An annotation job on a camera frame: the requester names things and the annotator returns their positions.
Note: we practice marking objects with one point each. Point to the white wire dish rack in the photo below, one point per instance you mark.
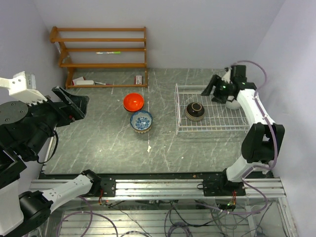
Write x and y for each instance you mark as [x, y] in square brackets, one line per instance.
[217, 117]

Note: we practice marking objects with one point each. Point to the red white small box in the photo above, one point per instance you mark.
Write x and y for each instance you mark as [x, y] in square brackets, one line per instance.
[138, 80]

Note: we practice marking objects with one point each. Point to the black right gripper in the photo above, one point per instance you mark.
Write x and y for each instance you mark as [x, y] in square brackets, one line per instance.
[215, 80]

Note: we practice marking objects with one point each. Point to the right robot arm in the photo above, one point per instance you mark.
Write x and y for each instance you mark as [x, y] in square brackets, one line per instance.
[261, 146]

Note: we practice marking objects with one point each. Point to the orange bowl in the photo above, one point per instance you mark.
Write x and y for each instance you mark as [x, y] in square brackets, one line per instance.
[133, 102]

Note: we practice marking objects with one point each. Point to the brown bowl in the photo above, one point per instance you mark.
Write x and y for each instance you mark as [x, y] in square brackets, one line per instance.
[195, 111]

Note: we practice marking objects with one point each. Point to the aluminium rail frame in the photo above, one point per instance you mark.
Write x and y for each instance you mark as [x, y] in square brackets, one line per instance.
[186, 206]

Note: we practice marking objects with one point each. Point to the blue patterned white bowl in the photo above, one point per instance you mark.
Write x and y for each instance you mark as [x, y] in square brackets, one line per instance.
[141, 121]

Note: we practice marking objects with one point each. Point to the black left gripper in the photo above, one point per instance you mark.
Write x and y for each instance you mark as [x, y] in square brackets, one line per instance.
[78, 103]

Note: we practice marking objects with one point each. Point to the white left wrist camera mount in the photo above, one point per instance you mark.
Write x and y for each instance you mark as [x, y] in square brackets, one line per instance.
[22, 87]

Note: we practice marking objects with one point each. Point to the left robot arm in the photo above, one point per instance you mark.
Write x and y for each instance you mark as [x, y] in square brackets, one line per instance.
[25, 127]

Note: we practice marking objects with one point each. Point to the green white pen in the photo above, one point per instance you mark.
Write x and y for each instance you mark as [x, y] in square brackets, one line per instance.
[108, 52]

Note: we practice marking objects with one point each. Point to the white ribbed bowl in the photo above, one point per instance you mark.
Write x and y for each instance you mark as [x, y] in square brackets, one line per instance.
[233, 105]

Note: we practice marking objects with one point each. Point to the white flat box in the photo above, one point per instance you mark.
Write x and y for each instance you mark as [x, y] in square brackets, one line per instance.
[82, 81]

